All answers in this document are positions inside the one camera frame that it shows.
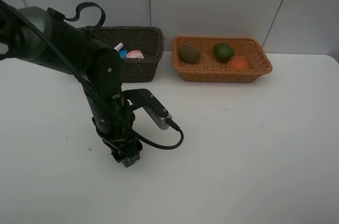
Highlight brown kiwi fruit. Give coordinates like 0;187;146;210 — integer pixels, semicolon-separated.
178;43;201;64

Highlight orange wicker basket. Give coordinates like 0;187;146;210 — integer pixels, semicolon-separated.
172;36;273;83

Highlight orange round fruit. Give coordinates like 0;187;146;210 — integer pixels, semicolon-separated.
227;56;250;70

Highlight white marker red caps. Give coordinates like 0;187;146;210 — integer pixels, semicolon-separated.
114;42;124;52

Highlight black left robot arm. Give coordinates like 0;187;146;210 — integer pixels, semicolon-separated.
1;2;142;167

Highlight green avocado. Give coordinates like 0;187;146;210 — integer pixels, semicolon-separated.
213;43;234;63

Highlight dark brown wicker basket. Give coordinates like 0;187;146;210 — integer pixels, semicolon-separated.
79;26;164;83

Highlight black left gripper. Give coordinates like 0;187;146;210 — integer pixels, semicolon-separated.
92;110;142;167

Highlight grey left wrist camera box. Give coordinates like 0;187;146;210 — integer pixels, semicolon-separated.
123;88;185;150

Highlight blue whiteboard eraser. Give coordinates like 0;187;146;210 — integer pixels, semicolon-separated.
119;49;128;59

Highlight pink bottle white cap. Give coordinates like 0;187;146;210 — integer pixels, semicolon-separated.
126;50;144;59

